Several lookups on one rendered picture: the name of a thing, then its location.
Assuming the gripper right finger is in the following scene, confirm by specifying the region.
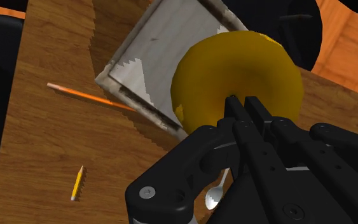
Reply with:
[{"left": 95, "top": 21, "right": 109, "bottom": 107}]
[{"left": 244, "top": 95, "right": 358, "bottom": 220}]

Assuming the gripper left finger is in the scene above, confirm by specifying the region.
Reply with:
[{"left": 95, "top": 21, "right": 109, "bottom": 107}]
[{"left": 125, "top": 95, "right": 288, "bottom": 224}]

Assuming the silver spoon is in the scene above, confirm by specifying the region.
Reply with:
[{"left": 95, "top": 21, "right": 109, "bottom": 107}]
[{"left": 205, "top": 167, "right": 230, "bottom": 211}]

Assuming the short yellow pencil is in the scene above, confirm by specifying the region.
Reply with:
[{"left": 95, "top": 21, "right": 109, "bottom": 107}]
[{"left": 70, "top": 165, "right": 85, "bottom": 202}]

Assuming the long orange pencil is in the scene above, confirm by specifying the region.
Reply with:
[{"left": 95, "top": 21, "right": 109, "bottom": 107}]
[{"left": 46, "top": 82, "right": 137, "bottom": 113}]

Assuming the white grey shallow tray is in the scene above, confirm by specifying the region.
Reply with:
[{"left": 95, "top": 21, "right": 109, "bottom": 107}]
[{"left": 95, "top": 0, "right": 249, "bottom": 142}]

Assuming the wooden table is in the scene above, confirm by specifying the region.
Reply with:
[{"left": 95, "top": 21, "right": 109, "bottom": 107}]
[{"left": 0, "top": 0, "right": 358, "bottom": 224}]

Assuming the yellow ring-shaped object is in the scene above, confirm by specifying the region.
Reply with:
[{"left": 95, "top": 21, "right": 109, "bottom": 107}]
[{"left": 170, "top": 30, "right": 305, "bottom": 135}]

